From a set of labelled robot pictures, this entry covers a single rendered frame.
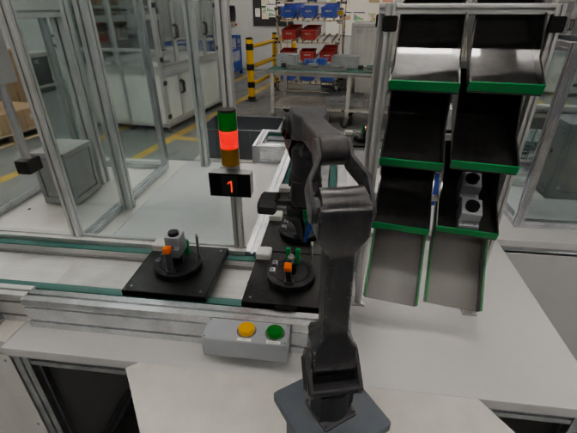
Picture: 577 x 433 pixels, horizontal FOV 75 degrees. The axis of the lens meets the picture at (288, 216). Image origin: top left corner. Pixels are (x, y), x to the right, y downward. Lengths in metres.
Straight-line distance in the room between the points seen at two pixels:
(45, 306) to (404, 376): 0.96
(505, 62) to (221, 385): 0.95
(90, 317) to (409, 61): 1.02
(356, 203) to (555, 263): 1.44
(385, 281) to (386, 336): 0.17
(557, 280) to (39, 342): 1.84
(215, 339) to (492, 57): 0.88
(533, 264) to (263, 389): 1.23
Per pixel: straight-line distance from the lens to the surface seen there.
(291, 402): 0.72
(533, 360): 1.22
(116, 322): 1.16
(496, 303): 1.35
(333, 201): 0.46
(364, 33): 8.14
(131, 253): 1.36
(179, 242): 1.12
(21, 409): 1.57
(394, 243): 1.06
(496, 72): 0.92
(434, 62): 0.91
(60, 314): 1.24
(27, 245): 1.57
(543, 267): 1.84
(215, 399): 0.99
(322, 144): 0.50
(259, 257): 1.18
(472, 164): 0.89
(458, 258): 1.09
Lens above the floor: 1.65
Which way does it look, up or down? 29 degrees down
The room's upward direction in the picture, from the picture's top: straight up
